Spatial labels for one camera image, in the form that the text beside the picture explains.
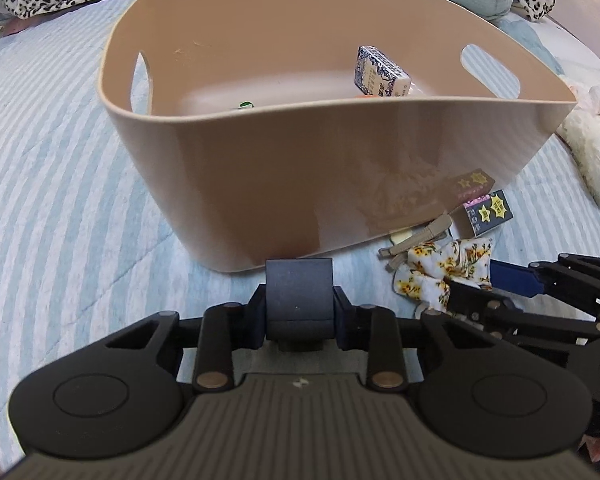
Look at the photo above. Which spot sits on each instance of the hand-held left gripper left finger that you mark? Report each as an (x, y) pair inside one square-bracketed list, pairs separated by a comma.
[(256, 322)]

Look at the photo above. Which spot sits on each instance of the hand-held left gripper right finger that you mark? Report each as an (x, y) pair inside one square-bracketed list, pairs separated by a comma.
[(341, 322)]

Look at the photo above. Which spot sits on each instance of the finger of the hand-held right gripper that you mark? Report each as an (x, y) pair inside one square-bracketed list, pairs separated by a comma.
[(515, 277), (480, 305)]

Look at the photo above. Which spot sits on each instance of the dark grey small box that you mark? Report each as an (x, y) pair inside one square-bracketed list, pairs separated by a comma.
[(298, 300)]

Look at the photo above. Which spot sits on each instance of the beige plastic basin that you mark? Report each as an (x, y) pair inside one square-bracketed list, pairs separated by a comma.
[(300, 180)]

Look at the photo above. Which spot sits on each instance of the white floral scrunchie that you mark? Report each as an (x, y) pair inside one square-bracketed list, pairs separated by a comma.
[(445, 265)]

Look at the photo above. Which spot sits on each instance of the black box with yellow stars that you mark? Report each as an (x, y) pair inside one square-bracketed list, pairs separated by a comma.
[(490, 212)]

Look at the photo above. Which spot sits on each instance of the beige hair clip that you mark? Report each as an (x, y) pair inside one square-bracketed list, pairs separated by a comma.
[(397, 261), (420, 235)]

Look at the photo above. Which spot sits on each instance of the brown box with yellow stars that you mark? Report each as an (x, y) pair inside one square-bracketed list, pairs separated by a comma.
[(467, 187)]

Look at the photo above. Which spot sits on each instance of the yellow paper note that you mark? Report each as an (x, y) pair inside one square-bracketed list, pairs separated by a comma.
[(399, 234)]

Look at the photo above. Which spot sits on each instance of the white fluffy plush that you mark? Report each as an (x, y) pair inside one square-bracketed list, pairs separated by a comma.
[(592, 145)]

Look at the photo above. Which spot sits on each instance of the green white small item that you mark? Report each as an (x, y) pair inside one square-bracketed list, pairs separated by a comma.
[(245, 106)]

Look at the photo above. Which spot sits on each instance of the blue white patterned box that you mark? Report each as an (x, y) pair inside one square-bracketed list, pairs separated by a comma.
[(380, 72)]

